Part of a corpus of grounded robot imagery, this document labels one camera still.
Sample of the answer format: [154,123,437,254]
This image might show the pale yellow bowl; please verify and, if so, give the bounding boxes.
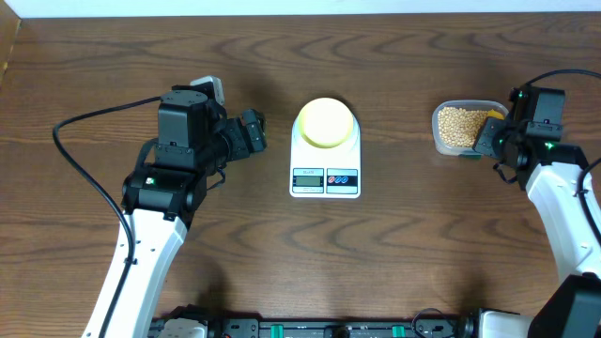
[297,98,354,148]

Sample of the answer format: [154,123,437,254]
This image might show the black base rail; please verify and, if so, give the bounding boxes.
[147,305,477,338]

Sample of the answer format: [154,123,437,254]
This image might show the soybeans pile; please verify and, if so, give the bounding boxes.
[438,107,487,148]

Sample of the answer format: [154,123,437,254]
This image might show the clear plastic container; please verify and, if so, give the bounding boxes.
[432,100,509,157]

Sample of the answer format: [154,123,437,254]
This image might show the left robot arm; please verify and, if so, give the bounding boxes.
[84,86,267,337]

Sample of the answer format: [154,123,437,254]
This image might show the cardboard box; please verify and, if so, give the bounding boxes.
[0,0,22,80]

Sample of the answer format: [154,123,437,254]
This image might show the yellow measuring scoop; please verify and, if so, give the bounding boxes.
[486,110,505,120]

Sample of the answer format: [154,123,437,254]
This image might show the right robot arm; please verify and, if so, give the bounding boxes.
[472,84,600,337]

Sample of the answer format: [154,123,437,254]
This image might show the left black cable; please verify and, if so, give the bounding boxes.
[52,96,163,338]

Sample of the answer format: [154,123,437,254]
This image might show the white digital kitchen scale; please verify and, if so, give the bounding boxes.
[289,115,362,199]

